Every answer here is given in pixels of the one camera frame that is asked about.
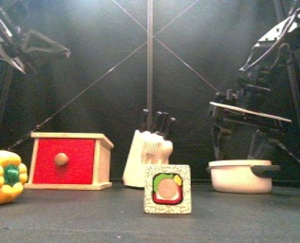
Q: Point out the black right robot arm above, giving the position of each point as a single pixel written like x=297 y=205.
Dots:
x=284 y=63

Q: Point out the wooden salmon sushi block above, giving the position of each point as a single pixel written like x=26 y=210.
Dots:
x=167 y=189

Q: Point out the white toy knife block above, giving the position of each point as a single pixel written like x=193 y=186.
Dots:
x=146 y=158

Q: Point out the wooden box with red drawer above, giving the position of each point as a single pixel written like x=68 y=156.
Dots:
x=67 y=161

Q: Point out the yellow toy bell pepper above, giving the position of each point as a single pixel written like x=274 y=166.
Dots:
x=2 y=177

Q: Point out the grey vertical frame pole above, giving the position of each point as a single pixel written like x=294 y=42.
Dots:
x=149 y=57

